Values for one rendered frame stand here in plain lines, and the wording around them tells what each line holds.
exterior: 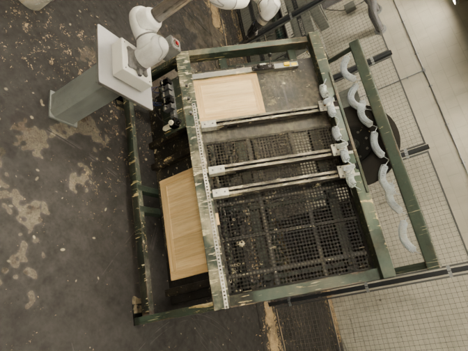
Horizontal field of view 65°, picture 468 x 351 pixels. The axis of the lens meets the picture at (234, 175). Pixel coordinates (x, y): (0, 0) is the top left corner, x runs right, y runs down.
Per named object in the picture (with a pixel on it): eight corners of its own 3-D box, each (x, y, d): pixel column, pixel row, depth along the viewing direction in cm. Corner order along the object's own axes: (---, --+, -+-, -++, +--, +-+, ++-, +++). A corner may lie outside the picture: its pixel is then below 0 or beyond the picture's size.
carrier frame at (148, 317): (114, 91, 365) (178, 52, 328) (198, 132, 480) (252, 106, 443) (133, 326, 292) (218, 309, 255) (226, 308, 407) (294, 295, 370)
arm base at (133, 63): (128, 71, 252) (134, 67, 250) (126, 45, 260) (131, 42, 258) (147, 82, 267) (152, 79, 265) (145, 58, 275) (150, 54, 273)
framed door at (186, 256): (161, 182, 341) (159, 181, 339) (208, 161, 316) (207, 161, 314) (173, 281, 311) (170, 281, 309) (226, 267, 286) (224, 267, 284)
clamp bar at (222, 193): (212, 190, 289) (211, 180, 266) (355, 167, 300) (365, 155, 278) (213, 202, 285) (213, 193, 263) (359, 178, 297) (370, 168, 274)
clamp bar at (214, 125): (200, 123, 309) (198, 108, 286) (335, 104, 320) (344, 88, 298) (202, 134, 305) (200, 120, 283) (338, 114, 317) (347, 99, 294)
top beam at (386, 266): (305, 39, 344) (308, 31, 334) (315, 38, 345) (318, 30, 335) (377, 280, 270) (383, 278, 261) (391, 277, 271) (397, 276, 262)
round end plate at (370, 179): (302, 122, 370) (383, 89, 334) (304, 125, 375) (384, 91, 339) (323, 198, 343) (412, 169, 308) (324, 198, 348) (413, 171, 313)
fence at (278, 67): (192, 76, 324) (191, 74, 321) (296, 63, 334) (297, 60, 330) (193, 81, 323) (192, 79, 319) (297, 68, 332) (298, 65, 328)
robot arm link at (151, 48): (138, 67, 254) (162, 52, 244) (129, 43, 255) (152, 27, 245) (153, 69, 269) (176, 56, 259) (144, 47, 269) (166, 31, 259)
